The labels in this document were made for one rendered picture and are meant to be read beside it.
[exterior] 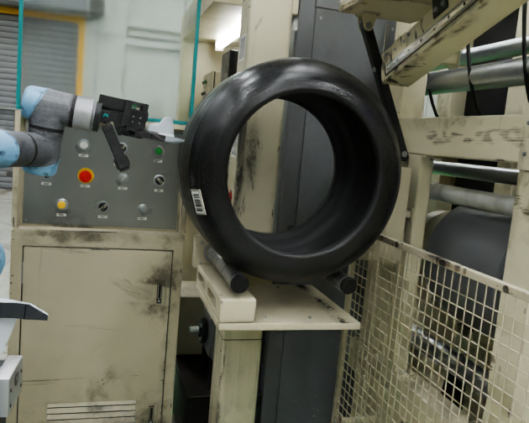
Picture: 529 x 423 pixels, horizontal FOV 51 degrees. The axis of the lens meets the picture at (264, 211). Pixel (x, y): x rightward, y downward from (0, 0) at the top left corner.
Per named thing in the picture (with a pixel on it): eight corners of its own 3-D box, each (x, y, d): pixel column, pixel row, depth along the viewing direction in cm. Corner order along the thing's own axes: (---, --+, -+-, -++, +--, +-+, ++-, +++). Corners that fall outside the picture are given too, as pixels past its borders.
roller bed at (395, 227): (333, 247, 190) (343, 160, 186) (372, 248, 194) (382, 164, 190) (358, 259, 171) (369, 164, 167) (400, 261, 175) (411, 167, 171)
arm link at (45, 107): (23, 119, 127) (28, 83, 126) (72, 130, 130) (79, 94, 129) (17, 122, 119) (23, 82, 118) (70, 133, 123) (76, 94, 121)
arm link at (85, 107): (70, 127, 122) (73, 127, 130) (92, 132, 124) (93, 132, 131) (76, 94, 122) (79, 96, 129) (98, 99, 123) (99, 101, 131)
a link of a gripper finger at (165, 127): (189, 121, 130) (150, 112, 127) (185, 146, 130) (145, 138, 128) (187, 122, 133) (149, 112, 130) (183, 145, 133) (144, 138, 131)
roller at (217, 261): (205, 246, 162) (220, 243, 163) (206, 261, 163) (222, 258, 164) (229, 277, 129) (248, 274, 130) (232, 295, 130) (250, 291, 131)
